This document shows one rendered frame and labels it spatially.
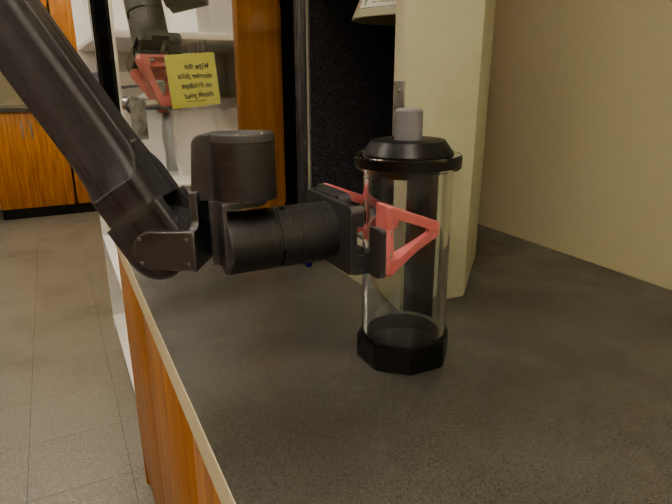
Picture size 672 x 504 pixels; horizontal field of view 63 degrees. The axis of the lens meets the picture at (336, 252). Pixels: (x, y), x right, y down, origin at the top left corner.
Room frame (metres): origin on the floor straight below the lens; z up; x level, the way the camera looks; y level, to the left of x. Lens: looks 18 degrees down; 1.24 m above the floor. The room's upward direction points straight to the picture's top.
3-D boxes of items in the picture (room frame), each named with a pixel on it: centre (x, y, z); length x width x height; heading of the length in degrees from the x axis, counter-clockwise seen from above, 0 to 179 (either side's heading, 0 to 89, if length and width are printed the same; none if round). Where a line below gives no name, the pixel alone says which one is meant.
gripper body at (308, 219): (0.52, 0.03, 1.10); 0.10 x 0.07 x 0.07; 27
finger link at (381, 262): (0.52, -0.05, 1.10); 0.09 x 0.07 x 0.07; 116
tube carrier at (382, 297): (0.56, -0.07, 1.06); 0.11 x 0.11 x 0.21
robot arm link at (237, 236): (0.49, 0.08, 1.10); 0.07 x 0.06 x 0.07; 117
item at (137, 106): (0.81, 0.28, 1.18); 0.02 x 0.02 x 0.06; 33
